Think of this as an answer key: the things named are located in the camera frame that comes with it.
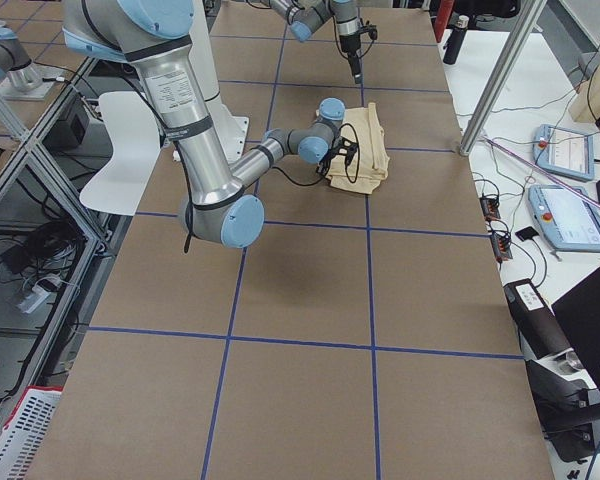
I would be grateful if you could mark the black monitor on stand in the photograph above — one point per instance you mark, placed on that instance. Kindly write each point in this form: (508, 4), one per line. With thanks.
(574, 425)

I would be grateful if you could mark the small orange circuit board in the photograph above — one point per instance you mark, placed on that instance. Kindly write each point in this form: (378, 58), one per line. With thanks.
(490, 208)

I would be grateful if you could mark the white plastic chair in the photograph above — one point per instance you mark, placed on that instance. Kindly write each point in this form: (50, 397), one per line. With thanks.
(119, 185)

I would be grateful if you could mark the blue teach pendant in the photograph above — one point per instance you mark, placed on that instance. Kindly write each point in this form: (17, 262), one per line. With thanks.
(564, 152)
(566, 221)

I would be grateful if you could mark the beige long-sleeve printed shirt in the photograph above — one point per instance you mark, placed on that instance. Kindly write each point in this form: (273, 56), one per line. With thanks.
(369, 167)

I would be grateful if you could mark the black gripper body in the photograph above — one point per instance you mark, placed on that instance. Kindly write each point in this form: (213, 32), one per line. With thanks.
(326, 163)
(349, 44)

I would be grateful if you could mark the white perforated plastic basket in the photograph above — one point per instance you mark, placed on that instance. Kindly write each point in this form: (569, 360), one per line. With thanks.
(24, 430)

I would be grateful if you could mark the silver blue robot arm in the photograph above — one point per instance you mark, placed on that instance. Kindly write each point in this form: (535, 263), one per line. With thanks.
(154, 38)
(305, 20)

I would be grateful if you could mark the aluminium frame post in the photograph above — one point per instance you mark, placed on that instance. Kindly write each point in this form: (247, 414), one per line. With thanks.
(510, 52)

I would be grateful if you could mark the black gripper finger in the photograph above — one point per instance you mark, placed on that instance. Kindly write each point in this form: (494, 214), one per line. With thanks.
(355, 67)

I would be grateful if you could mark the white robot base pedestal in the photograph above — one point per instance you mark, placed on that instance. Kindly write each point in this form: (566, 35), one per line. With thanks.
(231, 130)

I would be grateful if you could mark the black labelled box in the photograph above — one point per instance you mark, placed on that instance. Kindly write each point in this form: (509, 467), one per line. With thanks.
(535, 320)

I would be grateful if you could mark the far blue teach pendant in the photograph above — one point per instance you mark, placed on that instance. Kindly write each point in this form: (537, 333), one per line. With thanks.
(564, 152)

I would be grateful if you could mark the black water bottle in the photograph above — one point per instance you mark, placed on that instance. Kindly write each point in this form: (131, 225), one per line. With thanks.
(455, 40)

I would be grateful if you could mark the near blue teach pendant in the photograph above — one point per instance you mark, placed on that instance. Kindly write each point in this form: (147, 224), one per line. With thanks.
(566, 221)

